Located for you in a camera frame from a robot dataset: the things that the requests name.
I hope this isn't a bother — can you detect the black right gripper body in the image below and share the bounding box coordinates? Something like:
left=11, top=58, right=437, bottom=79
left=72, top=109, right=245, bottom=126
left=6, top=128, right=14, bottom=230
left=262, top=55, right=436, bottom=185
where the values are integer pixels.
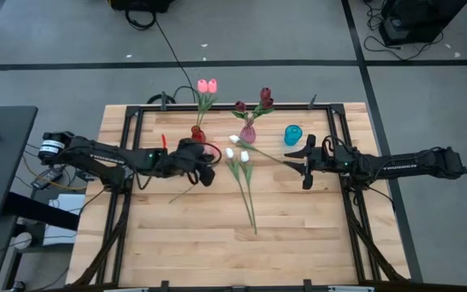
left=302, top=134, right=342, bottom=191

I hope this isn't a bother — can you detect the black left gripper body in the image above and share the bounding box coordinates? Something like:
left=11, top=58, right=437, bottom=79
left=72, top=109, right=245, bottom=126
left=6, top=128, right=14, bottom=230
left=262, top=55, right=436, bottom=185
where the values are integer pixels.
left=167, top=138, right=215, bottom=178

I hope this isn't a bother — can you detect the dark red artificial tulip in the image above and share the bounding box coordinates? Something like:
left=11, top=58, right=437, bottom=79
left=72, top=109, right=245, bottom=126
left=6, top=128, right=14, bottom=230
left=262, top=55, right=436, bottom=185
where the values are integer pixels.
left=253, top=86, right=272, bottom=122
left=231, top=100, right=254, bottom=127
left=251, top=97, right=276, bottom=125

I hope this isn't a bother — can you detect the teal glass vase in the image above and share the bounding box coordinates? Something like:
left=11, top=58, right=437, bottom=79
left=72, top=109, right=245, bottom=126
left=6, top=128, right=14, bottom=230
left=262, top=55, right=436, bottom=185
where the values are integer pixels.
left=284, top=124, right=303, bottom=147

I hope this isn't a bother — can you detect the red glass vase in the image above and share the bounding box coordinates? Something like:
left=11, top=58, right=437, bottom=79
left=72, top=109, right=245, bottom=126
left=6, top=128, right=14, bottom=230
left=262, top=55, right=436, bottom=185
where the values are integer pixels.
left=191, top=124, right=207, bottom=144

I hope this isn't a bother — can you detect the pink glass vase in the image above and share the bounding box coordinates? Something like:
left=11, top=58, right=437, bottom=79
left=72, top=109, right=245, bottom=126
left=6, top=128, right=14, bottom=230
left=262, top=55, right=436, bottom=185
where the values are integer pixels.
left=239, top=123, right=257, bottom=144

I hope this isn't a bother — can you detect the white cardboard box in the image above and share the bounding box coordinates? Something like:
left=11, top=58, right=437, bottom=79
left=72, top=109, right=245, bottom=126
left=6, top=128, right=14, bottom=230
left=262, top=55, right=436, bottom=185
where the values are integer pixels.
left=42, top=193, right=87, bottom=247

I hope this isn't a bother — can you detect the black power adapter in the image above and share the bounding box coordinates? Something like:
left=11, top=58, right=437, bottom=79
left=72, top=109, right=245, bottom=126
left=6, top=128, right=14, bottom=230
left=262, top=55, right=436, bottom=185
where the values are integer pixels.
left=30, top=166, right=64, bottom=191

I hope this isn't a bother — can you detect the black desk crossbar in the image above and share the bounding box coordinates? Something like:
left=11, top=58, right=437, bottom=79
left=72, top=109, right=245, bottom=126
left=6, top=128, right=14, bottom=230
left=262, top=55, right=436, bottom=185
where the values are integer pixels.
left=4, top=191, right=80, bottom=232

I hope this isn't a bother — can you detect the black box on floor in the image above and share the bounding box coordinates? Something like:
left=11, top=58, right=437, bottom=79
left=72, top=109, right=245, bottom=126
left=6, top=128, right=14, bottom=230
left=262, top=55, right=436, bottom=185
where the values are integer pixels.
left=109, top=0, right=174, bottom=13

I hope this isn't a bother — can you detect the black equipment case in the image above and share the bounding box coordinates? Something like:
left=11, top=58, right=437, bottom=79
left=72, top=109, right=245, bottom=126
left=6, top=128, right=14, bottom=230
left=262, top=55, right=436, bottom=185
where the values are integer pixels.
left=379, top=0, right=467, bottom=46

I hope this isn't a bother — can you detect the white round object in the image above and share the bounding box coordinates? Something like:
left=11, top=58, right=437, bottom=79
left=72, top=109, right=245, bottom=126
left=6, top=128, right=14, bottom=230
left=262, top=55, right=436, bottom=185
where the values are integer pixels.
left=13, top=231, right=33, bottom=250

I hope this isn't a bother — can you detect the black metal table frame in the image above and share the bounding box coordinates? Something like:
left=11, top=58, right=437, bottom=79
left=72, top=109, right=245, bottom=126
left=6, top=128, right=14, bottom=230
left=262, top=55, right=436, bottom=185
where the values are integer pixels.
left=69, top=92, right=411, bottom=292

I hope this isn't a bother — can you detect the black looped cable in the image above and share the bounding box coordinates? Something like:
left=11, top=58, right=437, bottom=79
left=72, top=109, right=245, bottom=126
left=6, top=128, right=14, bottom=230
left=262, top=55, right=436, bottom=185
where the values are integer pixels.
left=146, top=84, right=200, bottom=105

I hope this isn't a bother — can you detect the long black floor cable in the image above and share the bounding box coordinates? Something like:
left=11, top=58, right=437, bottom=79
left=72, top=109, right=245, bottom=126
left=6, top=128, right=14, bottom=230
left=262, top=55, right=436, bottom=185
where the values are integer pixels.
left=124, top=8, right=201, bottom=103

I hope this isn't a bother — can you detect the black cable tangle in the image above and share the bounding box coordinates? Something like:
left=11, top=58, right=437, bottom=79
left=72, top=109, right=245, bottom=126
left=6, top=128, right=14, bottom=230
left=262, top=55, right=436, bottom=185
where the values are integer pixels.
left=362, top=0, right=445, bottom=62

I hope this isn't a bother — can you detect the orange cable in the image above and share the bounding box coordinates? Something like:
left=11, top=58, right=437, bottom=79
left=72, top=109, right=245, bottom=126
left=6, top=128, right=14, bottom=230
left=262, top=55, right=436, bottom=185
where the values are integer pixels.
left=21, top=153, right=88, bottom=191

